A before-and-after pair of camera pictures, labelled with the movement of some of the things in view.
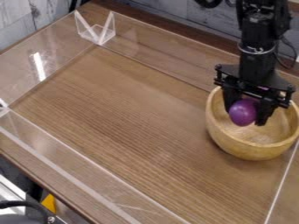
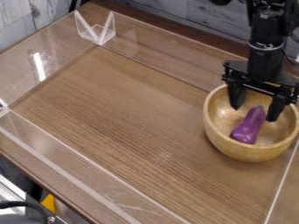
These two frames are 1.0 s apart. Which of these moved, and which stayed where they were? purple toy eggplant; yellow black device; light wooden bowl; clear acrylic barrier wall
Moved: purple toy eggplant
Stayed: yellow black device; clear acrylic barrier wall; light wooden bowl
